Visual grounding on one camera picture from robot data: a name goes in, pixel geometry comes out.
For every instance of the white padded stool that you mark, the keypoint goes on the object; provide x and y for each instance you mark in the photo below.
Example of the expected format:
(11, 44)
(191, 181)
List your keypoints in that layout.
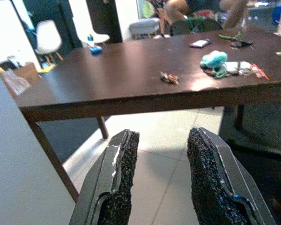
(144, 25)

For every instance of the turquoise plush toy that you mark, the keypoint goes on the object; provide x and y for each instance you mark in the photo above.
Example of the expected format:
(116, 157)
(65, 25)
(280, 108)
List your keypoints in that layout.
(213, 59)

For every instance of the white phone with dark edge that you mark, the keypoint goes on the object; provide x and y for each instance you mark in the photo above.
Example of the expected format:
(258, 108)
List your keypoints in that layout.
(199, 43)

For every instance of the dark green chair back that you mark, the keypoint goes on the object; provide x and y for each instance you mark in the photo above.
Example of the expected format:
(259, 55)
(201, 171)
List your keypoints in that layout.
(196, 26)

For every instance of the dark brown wooden table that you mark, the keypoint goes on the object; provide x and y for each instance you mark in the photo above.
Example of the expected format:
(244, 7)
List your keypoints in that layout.
(121, 70)

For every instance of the clear plastic bag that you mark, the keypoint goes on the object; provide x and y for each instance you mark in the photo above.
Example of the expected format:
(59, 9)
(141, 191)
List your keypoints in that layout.
(15, 82)

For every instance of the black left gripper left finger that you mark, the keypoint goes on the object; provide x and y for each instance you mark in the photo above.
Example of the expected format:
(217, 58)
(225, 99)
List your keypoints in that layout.
(112, 178)

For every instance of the white shell chair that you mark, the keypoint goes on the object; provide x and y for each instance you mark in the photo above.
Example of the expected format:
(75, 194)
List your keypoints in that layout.
(93, 28)
(47, 39)

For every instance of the red snack wrapper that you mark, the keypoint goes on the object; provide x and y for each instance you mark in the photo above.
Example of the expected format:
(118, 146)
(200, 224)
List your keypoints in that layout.
(259, 71)

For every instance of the white flat packet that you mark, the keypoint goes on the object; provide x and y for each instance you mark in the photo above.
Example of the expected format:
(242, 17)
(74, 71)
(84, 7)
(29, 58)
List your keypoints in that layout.
(231, 66)

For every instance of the blue small box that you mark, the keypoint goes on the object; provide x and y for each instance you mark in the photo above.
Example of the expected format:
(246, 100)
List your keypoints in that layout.
(95, 49)

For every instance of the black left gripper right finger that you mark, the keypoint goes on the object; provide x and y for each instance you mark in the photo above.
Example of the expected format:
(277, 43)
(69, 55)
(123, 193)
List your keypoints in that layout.
(215, 178)

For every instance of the brown cardboard box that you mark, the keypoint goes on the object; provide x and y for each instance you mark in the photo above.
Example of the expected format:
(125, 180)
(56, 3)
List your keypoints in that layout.
(25, 72)

